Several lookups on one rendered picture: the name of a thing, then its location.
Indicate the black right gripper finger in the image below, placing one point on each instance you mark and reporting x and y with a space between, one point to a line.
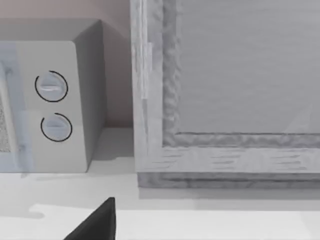
101 222

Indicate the round microwave knob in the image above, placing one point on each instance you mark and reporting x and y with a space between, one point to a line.
56 127
51 86

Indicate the pale microwave oven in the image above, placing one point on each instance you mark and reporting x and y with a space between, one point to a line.
62 105

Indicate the microwave oven door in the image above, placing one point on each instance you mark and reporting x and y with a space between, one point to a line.
11 112

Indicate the grey wooden cabinet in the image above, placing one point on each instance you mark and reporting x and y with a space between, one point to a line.
225 100

